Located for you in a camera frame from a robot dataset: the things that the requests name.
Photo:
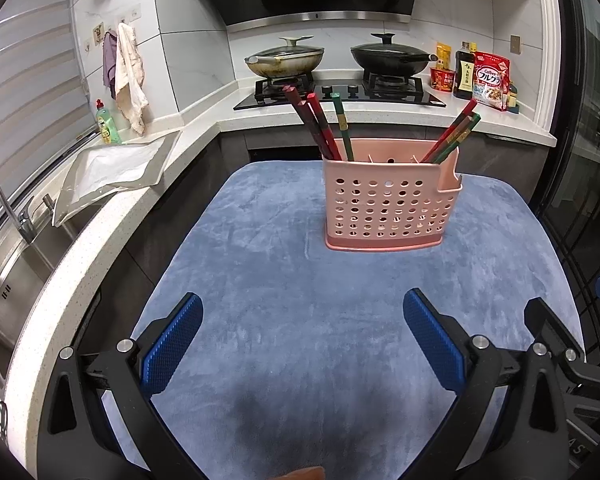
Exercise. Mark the clear plastic bag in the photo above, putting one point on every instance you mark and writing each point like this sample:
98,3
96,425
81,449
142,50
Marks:
115,170

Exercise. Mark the chrome faucet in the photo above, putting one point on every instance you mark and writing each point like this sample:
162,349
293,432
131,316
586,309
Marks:
22,217

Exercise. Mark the red white cereal bag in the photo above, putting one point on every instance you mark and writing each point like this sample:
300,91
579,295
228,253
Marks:
491,82

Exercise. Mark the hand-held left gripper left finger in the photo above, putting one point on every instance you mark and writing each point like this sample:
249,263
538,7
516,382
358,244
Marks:
172,342

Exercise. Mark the purple hanging cloth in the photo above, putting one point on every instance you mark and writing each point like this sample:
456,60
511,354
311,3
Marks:
109,60

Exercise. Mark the green dish soap bottle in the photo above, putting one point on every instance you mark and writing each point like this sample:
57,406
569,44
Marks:
107,127

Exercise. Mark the beige wok with lid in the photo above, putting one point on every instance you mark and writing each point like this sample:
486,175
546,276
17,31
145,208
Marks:
285,60

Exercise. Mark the green yellow container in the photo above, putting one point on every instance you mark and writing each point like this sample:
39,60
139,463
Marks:
514,100

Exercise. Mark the yellow packet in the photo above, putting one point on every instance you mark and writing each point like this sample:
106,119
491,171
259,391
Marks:
443,56

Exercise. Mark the glass sliding door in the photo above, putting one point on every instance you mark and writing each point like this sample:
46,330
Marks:
590,135

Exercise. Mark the stainless steel sink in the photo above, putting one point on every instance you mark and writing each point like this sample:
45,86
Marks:
10,300

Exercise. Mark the dark soy sauce bottle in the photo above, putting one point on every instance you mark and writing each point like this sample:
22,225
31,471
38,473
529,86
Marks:
464,77

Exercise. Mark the black wok with lid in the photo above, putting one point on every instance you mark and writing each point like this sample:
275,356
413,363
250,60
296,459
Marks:
390,55

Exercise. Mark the blue plush mat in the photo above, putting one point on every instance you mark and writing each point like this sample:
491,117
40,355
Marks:
305,335

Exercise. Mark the wall outlet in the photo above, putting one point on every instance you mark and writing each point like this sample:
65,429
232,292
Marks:
515,44

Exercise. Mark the white hanging towel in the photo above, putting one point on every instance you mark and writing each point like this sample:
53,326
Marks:
130,75

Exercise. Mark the black gas stove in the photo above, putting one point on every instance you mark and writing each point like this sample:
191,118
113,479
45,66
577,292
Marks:
370,95

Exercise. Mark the red chopstick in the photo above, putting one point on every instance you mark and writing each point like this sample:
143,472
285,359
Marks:
314,101
462,115

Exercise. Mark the pink perforated utensil holder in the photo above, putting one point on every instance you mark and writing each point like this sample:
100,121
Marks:
390,205

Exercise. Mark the red instant noodle cup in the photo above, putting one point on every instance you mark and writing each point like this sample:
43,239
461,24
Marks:
441,81

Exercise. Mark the maroon chopstick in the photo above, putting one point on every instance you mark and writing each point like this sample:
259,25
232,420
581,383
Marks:
290,91
455,134
302,106

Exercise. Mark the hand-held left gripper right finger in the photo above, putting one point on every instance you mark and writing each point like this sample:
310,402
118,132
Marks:
432,340

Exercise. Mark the white window blind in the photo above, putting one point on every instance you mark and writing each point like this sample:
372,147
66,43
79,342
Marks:
25,100

